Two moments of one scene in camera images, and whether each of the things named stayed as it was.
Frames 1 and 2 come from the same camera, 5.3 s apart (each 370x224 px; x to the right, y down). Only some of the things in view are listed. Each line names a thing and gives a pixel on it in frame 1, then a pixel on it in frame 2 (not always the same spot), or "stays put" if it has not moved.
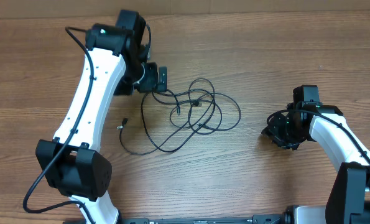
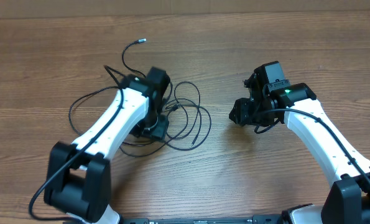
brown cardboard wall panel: (17, 9) stays put
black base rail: (257, 219) stays put
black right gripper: (278, 137) → (240, 112)
